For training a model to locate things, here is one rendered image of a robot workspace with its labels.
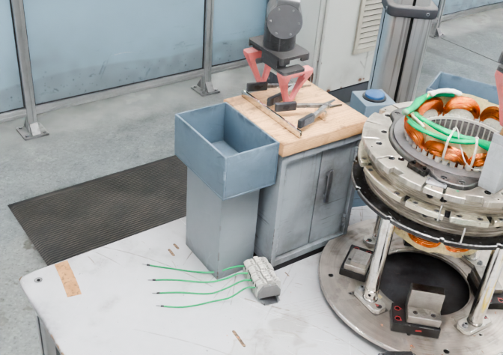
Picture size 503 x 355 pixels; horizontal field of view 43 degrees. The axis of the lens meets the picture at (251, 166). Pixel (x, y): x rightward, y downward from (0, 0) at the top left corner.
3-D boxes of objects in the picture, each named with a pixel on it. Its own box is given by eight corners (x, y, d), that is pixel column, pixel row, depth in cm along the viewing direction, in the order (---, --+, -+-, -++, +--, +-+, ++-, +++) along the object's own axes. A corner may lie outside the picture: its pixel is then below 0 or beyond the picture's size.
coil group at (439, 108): (420, 126, 107) (425, 104, 104) (412, 122, 108) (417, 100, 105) (442, 117, 110) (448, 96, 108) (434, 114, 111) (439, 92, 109)
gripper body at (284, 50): (280, 69, 109) (284, 28, 104) (247, 47, 115) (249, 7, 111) (310, 62, 112) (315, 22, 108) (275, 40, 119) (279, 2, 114)
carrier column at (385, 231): (370, 308, 112) (392, 213, 101) (359, 299, 114) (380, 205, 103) (379, 302, 114) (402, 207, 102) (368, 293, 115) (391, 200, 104)
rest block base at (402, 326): (390, 310, 112) (391, 302, 111) (436, 317, 111) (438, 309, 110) (390, 331, 108) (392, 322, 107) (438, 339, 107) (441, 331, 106)
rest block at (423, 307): (404, 304, 111) (411, 281, 108) (437, 309, 110) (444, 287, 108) (406, 322, 107) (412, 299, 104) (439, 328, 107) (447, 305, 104)
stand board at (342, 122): (282, 157, 107) (284, 145, 106) (222, 110, 120) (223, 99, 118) (369, 131, 117) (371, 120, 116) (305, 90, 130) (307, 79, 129)
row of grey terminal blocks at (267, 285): (283, 301, 115) (285, 284, 113) (258, 306, 113) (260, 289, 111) (263, 266, 123) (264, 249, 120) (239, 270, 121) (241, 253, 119)
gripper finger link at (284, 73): (280, 114, 112) (284, 65, 107) (257, 97, 117) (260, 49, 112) (310, 105, 116) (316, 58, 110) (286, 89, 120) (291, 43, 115)
